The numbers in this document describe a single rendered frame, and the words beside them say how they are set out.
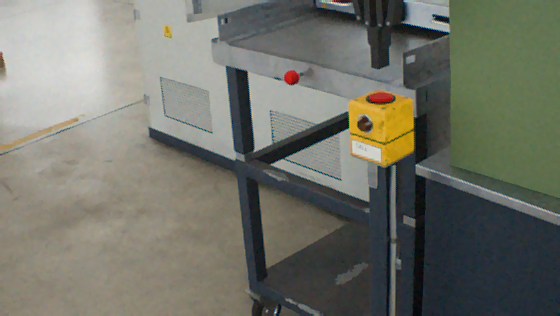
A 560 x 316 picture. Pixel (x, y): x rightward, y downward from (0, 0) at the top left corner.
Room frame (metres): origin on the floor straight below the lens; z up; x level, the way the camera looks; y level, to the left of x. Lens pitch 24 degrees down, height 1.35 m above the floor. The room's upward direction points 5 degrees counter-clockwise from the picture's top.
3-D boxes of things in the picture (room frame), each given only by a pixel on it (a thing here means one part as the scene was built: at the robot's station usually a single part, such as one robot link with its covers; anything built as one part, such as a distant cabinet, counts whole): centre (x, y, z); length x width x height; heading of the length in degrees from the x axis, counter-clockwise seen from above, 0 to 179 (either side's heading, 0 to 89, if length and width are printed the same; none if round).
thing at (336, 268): (1.85, -0.31, 0.46); 0.64 x 0.58 x 0.66; 132
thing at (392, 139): (1.21, -0.17, 0.85); 0.08 x 0.08 x 0.10; 42
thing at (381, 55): (1.21, -0.17, 0.99); 0.03 x 0.01 x 0.07; 132
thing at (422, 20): (1.86, -0.32, 0.90); 0.54 x 0.05 x 0.06; 41
